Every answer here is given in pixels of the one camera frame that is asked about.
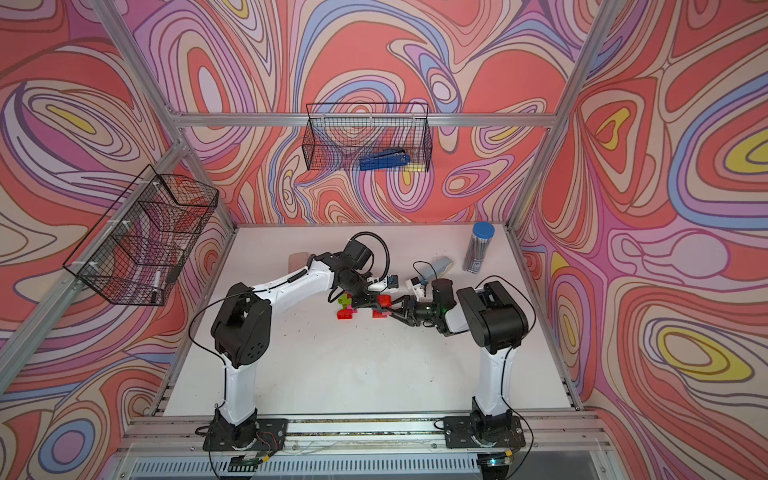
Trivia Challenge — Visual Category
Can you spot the black wire basket wall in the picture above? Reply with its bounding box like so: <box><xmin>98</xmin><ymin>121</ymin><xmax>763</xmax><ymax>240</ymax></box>
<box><xmin>302</xmin><ymin>101</ymin><xmax>433</xmax><ymax>173</ymax></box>
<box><xmin>62</xmin><ymin>166</ymin><xmax>219</xmax><ymax>307</ymax></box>

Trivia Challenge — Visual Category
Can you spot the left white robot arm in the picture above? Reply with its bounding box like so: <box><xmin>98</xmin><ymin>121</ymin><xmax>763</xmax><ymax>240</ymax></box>
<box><xmin>196</xmin><ymin>231</ymin><xmax>391</xmax><ymax>456</ymax></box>

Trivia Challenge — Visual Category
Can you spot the blue capped clear cylinder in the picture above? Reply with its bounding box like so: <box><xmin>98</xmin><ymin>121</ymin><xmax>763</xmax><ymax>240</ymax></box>
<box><xmin>462</xmin><ymin>221</ymin><xmax>495</xmax><ymax>274</ymax></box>

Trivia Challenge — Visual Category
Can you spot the red lego brick front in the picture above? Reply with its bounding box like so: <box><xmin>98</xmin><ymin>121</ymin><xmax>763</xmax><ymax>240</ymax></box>
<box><xmin>377</xmin><ymin>295</ymin><xmax>392</xmax><ymax>308</ymax></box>

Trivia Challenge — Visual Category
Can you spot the black wire basket left wall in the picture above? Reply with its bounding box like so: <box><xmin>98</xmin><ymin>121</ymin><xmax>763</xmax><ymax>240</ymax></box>
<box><xmin>62</xmin><ymin>166</ymin><xmax>219</xmax><ymax>307</ymax></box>

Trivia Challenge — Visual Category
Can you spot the grey small case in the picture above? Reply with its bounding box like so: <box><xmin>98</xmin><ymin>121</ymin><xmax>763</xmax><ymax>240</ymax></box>
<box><xmin>430</xmin><ymin>256</ymin><xmax>454</xmax><ymax>278</ymax></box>

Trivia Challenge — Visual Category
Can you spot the blue object in basket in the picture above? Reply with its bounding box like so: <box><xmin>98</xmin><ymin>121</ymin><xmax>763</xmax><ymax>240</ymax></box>
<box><xmin>359</xmin><ymin>148</ymin><xmax>411</xmax><ymax>171</ymax></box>

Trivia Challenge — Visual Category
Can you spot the green lego brick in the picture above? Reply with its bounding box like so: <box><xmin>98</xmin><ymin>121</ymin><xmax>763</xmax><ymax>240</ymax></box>
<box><xmin>337</xmin><ymin>293</ymin><xmax>351</xmax><ymax>309</ymax></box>

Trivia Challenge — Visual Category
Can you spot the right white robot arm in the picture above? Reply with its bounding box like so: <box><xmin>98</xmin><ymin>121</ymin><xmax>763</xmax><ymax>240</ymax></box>
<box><xmin>379</xmin><ymin>278</ymin><xmax>531</xmax><ymax>453</ymax></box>

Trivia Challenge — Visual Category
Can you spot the pink plastic case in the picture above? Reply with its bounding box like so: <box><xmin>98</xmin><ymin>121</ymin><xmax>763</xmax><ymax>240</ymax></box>
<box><xmin>288</xmin><ymin>252</ymin><xmax>311</xmax><ymax>274</ymax></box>

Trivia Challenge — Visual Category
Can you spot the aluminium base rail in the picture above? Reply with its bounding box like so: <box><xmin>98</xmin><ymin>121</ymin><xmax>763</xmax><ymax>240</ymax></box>
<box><xmin>104</xmin><ymin>410</ymin><xmax>628</xmax><ymax>479</ymax></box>

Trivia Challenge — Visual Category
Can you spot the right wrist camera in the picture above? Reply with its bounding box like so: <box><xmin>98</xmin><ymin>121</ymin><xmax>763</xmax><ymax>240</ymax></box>
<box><xmin>407</xmin><ymin>277</ymin><xmax>429</xmax><ymax>301</ymax></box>

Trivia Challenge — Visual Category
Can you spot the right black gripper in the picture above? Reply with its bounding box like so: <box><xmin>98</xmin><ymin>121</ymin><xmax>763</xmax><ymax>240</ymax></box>
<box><xmin>385</xmin><ymin>296</ymin><xmax>441</xmax><ymax>327</ymax></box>

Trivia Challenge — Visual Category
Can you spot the black wire basket back wall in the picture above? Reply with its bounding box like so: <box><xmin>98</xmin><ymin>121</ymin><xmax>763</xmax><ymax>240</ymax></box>
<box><xmin>302</xmin><ymin>101</ymin><xmax>433</xmax><ymax>173</ymax></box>

